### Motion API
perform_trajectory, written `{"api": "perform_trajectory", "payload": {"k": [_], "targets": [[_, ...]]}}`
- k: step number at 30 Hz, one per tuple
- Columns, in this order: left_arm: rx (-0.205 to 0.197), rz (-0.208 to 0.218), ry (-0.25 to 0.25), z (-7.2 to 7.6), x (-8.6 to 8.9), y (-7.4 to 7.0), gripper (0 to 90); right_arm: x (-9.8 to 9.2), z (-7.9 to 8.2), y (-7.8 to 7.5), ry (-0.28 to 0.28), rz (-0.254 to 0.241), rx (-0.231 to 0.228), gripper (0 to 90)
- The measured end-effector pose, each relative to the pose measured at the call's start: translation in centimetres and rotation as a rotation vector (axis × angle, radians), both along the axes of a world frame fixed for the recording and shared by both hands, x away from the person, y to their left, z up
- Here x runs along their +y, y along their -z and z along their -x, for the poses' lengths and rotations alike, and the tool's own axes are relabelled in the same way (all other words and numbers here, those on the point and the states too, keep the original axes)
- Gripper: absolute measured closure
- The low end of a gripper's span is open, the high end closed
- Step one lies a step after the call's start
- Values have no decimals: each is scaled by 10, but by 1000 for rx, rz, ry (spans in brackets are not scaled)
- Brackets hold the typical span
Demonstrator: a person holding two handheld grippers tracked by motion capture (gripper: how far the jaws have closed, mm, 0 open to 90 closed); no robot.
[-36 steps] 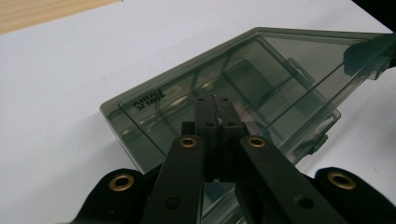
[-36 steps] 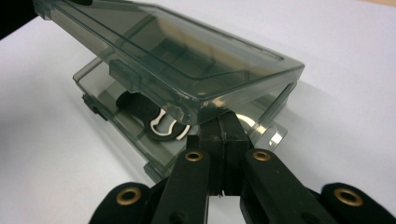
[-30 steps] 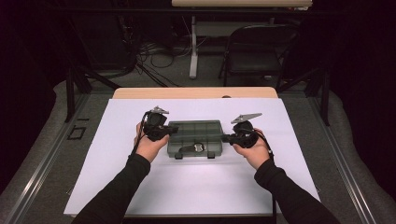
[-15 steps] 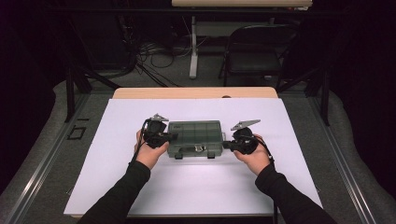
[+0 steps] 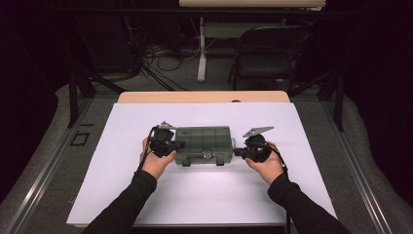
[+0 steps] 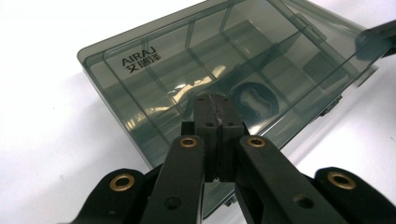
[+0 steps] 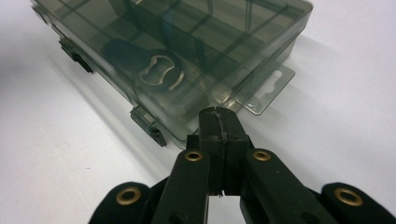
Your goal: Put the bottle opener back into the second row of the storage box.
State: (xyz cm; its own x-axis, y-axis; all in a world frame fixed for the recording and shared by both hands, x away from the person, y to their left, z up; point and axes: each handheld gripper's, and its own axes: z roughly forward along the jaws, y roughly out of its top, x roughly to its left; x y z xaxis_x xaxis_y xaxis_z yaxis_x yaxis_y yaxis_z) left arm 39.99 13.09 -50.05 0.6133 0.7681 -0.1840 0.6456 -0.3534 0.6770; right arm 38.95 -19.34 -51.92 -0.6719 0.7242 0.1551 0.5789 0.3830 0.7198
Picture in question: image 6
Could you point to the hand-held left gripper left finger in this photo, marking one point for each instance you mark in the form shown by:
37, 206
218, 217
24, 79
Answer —
205, 115

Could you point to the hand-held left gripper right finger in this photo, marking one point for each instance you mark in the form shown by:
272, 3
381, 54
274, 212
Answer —
230, 118

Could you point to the round metal bottle opener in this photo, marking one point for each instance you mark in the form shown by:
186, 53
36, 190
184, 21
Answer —
239, 93

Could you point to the grey transparent organizer box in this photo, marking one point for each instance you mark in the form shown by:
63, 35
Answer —
155, 87

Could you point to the white table cover sheet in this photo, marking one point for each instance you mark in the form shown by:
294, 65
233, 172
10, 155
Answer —
37, 130

